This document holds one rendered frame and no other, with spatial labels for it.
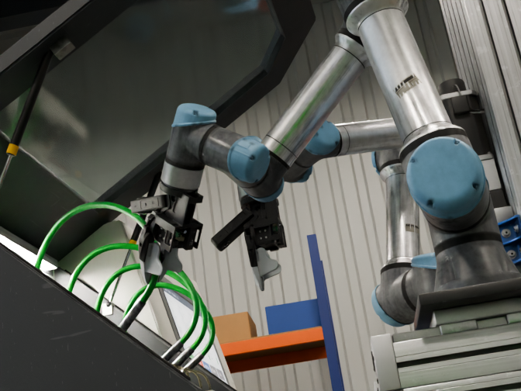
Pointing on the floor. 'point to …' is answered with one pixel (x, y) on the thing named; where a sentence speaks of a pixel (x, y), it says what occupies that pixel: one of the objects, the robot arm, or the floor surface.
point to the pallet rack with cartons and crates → (284, 332)
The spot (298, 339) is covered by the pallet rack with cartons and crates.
